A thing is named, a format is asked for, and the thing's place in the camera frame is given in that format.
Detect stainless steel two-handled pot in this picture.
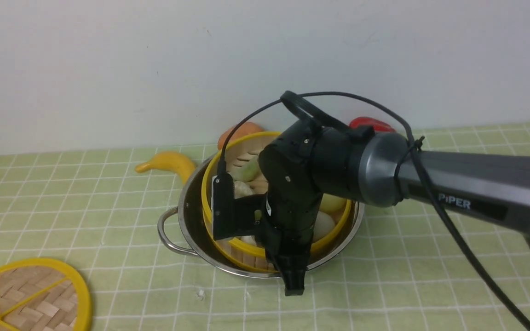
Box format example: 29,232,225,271
157,156,365,279

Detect green checkered tablecloth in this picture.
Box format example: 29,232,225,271
0,144,522,331

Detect yellow round bun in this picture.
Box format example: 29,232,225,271
319,194,347,215

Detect orange bread roll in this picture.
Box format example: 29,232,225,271
217,121,264,149

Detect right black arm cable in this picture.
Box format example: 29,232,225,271
217,91,530,331

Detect green dumpling upper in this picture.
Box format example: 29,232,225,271
233,157,260,182

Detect woven bamboo steamer lid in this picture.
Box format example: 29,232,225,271
0,258,93,331

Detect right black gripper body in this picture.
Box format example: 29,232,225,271
257,182,322,272

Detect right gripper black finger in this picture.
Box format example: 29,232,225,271
280,255,308,296

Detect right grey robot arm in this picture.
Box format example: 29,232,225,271
258,121,530,249

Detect yellow banana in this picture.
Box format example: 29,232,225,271
135,151,197,184

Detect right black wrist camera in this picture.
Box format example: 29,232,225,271
212,172,265,241

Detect white dumpling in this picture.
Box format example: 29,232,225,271
234,181,255,199

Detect red bell pepper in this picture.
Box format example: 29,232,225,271
349,116,396,132

